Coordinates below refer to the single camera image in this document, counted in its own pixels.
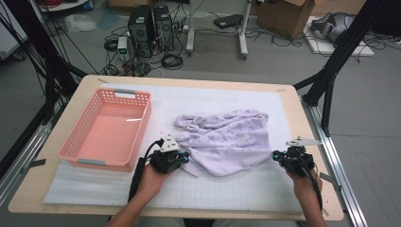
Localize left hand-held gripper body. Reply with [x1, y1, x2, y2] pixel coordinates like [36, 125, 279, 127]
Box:
[149, 133, 183, 175]

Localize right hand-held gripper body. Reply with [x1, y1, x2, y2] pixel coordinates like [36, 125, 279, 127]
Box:
[279, 135, 324, 177]

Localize lavender printed towel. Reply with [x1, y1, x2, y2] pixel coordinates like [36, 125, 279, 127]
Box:
[174, 109, 274, 178]

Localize person's right hand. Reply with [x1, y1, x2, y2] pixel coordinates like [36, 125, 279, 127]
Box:
[286, 166, 323, 202]

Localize person's left hand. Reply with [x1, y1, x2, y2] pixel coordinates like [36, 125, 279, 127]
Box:
[135, 164, 174, 203]

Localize white gridded foam mat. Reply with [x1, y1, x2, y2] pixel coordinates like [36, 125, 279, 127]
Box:
[43, 82, 305, 213]

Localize pink plastic basket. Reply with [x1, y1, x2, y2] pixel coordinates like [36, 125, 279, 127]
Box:
[57, 88, 153, 173]

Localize black chair seat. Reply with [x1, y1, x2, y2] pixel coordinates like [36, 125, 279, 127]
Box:
[183, 218, 216, 227]

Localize white foam board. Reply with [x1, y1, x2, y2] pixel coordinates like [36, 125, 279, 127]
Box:
[304, 15, 376, 58]

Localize white box with green display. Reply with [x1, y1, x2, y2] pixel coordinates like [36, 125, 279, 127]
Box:
[116, 36, 129, 62]

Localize white-framed desk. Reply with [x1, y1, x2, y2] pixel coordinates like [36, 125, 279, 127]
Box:
[185, 0, 253, 61]

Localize black computer tower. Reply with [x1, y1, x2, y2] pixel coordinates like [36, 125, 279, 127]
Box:
[152, 5, 175, 52]
[127, 4, 155, 60]

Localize large open cardboard box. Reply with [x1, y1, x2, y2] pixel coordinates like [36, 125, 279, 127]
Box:
[256, 0, 316, 40]

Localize grey rounded device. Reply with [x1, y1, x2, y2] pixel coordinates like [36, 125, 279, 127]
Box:
[310, 11, 357, 44]

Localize black flat device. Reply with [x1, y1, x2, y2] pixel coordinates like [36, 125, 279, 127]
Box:
[213, 13, 244, 30]

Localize blue sheet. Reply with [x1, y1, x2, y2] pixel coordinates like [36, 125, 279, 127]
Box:
[96, 9, 121, 31]

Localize light wooden cabinet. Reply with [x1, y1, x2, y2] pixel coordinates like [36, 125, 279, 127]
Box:
[315, 0, 368, 17]

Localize brown cardboard box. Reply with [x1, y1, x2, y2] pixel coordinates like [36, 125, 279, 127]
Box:
[108, 0, 149, 8]

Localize clear plastic bag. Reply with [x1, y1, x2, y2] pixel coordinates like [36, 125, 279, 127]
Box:
[64, 13, 97, 34]

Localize black ribbed panel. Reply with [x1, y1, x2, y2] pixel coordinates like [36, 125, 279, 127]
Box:
[372, 0, 401, 37]

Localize white cabinet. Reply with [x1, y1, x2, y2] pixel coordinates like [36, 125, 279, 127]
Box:
[0, 6, 29, 61]

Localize thin black cable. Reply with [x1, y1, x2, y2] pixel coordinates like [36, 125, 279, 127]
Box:
[299, 157, 324, 212]

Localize grey metal bracket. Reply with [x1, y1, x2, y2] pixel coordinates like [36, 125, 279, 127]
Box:
[21, 158, 47, 174]
[319, 171, 343, 192]

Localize aluminium rail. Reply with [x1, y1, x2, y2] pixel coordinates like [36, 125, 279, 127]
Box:
[301, 97, 369, 227]
[0, 121, 54, 206]

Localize coiled black cable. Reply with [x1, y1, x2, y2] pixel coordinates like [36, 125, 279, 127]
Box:
[161, 53, 184, 71]
[103, 39, 119, 53]
[102, 63, 120, 77]

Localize tangled black floor cables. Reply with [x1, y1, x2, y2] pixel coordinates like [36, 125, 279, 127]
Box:
[245, 26, 316, 49]

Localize black metal frame post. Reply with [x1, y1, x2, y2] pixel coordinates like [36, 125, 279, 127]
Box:
[3, 0, 88, 124]
[292, 0, 392, 137]

